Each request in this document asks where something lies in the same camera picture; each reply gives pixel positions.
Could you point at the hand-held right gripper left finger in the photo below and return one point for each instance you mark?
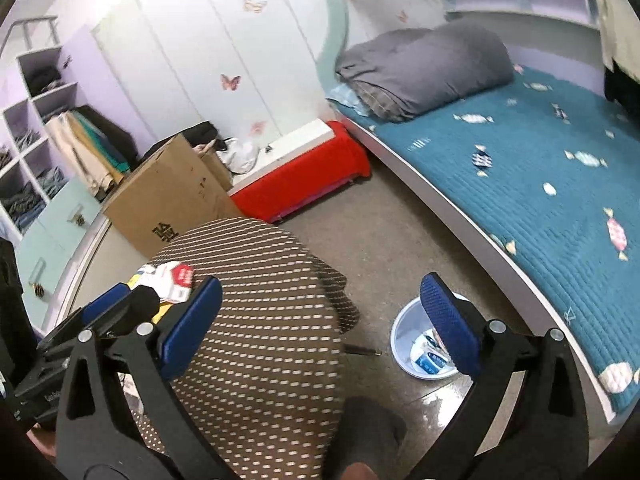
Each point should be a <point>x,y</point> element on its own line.
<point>192,325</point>

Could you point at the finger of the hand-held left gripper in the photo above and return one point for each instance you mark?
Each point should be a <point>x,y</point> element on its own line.
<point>105,301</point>
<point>142,302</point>

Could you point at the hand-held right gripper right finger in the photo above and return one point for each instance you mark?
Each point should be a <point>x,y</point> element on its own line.
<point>447,325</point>

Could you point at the pale blue waste bin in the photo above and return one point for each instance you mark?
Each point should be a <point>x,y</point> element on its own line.
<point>407,332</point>

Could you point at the blue white packet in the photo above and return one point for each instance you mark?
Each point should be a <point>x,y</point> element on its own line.
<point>432,360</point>

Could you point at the white red label packet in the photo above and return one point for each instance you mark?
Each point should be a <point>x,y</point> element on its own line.
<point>179,277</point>

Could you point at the round table brown dotted cloth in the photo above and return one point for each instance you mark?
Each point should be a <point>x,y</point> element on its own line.
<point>270,310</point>

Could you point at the black pen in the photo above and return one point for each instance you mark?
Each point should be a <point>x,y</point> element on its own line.
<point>362,351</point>

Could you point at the large cardboard box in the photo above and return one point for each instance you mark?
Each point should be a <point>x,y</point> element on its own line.
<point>165,195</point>

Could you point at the person's leg grey trousers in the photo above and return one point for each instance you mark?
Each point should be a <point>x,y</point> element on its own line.
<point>370,430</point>

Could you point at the stack of hanging fabrics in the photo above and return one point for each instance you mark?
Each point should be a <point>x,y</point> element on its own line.
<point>85,145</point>

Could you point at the white plastic bag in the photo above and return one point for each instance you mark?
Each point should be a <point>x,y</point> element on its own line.
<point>241,156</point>

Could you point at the black clothes heap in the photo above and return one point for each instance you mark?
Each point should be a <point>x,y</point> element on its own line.
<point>200,132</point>

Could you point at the red storage box white lid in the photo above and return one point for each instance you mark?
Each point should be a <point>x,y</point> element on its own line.
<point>305,175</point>

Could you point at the white cubby shelf unit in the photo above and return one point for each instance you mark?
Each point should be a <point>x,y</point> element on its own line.
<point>30,125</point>

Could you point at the pink butterfly sticker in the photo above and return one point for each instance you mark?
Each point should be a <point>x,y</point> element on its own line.
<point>255,5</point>
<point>230,81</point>
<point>258,127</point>

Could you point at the grey folded duvet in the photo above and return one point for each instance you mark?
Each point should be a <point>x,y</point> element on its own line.
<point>425,70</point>

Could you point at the white wardrobe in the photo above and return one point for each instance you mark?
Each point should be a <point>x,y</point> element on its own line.
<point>190,45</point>

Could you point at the dark cloth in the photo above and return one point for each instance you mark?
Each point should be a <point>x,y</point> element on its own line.
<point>622,90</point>

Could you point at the white hanging cloth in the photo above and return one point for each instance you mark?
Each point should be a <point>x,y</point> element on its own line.
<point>617,10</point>

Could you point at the white bed frame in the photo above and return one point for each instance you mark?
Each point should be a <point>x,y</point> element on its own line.
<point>450,225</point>

